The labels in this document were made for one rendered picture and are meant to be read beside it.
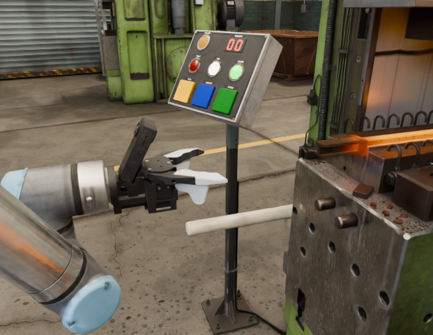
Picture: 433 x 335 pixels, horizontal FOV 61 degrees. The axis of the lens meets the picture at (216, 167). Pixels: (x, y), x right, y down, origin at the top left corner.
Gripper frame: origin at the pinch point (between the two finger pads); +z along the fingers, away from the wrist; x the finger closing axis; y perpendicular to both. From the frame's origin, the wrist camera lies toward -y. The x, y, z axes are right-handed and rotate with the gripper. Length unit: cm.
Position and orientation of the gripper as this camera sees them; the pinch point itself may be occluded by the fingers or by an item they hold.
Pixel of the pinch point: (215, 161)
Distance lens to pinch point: 70.9
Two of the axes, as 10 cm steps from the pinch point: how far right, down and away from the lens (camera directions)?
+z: 9.5, -1.2, 2.8
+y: 0.0, 9.2, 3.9
